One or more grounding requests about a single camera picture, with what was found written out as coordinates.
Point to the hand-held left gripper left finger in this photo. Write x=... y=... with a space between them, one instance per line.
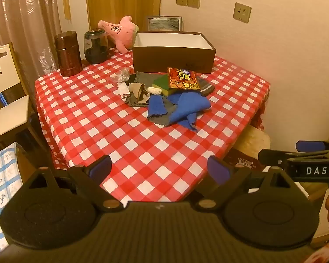
x=101 y=167

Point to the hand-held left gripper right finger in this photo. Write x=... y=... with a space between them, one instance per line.
x=218 y=171

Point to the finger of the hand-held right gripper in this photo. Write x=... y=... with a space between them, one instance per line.
x=309 y=146
x=274 y=157

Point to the small white packet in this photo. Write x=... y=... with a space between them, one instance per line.
x=124 y=89

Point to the striped knit hat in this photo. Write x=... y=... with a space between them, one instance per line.
x=207 y=87

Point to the beige sock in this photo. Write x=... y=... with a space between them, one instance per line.
x=138 y=91

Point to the small white pad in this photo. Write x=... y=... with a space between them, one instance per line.
x=155 y=90

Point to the bag of cotton swabs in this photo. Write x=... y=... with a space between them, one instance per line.
x=123 y=75

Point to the red snack packet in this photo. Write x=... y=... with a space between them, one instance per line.
x=182 y=78

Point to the dark grey cloth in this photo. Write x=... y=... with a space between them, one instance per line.
x=148 y=78

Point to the green yellow sponge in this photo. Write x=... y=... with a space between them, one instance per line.
x=160 y=83

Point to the brown cardboard box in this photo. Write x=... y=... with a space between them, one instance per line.
x=167 y=60

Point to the beige cushion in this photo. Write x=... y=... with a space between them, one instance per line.
x=255 y=142

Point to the dark brown printed cushion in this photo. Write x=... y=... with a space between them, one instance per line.
x=241 y=160

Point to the red checkered tablecloth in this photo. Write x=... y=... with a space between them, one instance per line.
x=98 y=120

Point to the blue checked cloth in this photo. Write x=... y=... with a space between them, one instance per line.
x=2 y=180

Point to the white wooden chair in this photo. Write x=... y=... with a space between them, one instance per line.
x=11 y=115

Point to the brown cylindrical canister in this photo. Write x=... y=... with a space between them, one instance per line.
x=68 y=57

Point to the pink starfish plush toy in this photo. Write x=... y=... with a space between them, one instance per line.
x=123 y=33

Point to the framed picture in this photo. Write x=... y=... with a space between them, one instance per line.
x=164 y=23

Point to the wooden door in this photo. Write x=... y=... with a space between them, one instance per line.
x=120 y=0

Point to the sheer patterned curtain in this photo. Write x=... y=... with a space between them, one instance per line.
x=30 y=11

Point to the gold wall plate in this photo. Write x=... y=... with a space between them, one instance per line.
x=242 y=12

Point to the yellow wall strip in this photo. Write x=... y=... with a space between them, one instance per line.
x=67 y=5

